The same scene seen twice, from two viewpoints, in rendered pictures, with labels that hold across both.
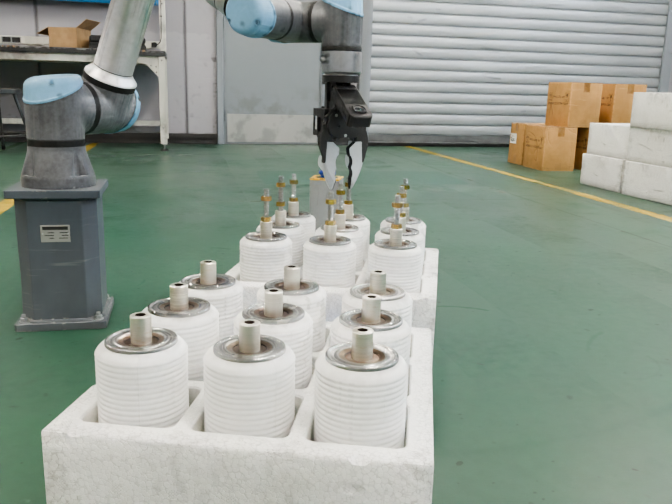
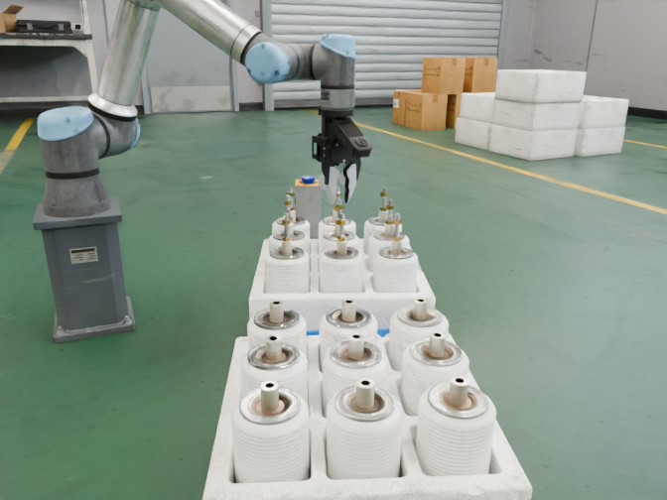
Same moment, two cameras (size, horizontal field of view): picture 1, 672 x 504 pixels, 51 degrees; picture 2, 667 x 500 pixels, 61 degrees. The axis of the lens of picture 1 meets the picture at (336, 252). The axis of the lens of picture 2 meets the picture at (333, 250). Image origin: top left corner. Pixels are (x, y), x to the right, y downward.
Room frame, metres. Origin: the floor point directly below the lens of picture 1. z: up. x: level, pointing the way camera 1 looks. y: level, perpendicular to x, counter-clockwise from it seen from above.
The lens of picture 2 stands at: (0.11, 0.24, 0.67)
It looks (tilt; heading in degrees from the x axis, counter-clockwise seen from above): 20 degrees down; 349
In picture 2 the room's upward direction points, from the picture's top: 1 degrees clockwise
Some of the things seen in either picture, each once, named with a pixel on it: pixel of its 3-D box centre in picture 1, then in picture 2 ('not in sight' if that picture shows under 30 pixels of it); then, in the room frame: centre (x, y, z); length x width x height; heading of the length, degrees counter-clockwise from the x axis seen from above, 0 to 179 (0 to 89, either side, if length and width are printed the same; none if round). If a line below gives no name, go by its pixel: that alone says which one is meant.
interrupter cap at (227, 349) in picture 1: (249, 348); (364, 403); (0.69, 0.09, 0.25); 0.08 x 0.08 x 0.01
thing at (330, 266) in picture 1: (328, 289); (340, 292); (1.23, 0.01, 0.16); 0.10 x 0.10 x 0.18
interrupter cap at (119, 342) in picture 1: (141, 341); (270, 406); (0.70, 0.20, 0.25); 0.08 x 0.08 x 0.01
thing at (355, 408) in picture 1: (358, 437); (452, 458); (0.67, -0.03, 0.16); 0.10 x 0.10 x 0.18
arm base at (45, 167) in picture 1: (57, 161); (74, 188); (1.50, 0.60, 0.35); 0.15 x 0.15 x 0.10
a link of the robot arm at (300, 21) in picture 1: (290, 21); (290, 62); (1.38, 0.10, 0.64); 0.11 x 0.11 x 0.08; 64
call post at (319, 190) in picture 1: (325, 242); (308, 235); (1.64, 0.03, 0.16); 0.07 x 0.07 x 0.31; 82
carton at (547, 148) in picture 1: (549, 147); (425, 110); (4.99, -1.49, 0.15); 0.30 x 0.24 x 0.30; 11
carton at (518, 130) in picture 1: (534, 143); (412, 107); (5.31, -1.47, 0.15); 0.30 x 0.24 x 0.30; 101
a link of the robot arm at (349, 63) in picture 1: (340, 64); (336, 99); (1.35, 0.00, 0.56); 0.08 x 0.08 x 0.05
